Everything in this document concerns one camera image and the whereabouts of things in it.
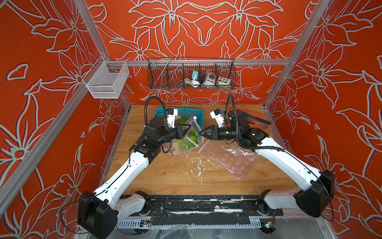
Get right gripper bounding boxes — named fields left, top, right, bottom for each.
left=198, top=126, right=241, bottom=142

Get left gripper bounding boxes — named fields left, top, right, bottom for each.
left=157, top=123, right=192, bottom=147

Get chinese cabbage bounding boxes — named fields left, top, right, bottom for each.
left=175, top=117, right=188, bottom=125
left=175, top=130, right=198, bottom=150

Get clear zipper bag pink dots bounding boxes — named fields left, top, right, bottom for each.
left=163, top=116, right=205, bottom=156

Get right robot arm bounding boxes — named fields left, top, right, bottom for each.
left=201, top=109, right=335, bottom=218

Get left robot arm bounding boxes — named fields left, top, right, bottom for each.
left=77, top=118, right=192, bottom=239

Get teal plastic basket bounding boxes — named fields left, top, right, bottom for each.
left=171, top=107, right=205, bottom=129

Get orange tool case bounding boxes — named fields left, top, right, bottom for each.
left=239, top=109, right=270, bottom=129

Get white socket cube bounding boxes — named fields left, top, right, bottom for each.
left=217, top=76, right=231, bottom=89

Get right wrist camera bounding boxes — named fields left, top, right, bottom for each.
left=210, top=109, right=225, bottom=127

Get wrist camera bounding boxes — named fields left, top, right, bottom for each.
left=210, top=109, right=225, bottom=127
left=166, top=108, right=178, bottom=128

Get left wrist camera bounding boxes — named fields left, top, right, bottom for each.
left=166, top=108, right=178, bottom=128

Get white cable with blue box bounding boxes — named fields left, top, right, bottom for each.
left=183, top=70, right=201, bottom=89

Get black wire wall basket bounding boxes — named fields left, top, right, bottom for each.
left=147, top=57, right=237, bottom=90

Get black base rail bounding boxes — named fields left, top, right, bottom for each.
left=127, top=195, right=284, bottom=229

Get clear mesh wall bin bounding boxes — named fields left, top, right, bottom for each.
left=83, top=61, right=129, bottom=99

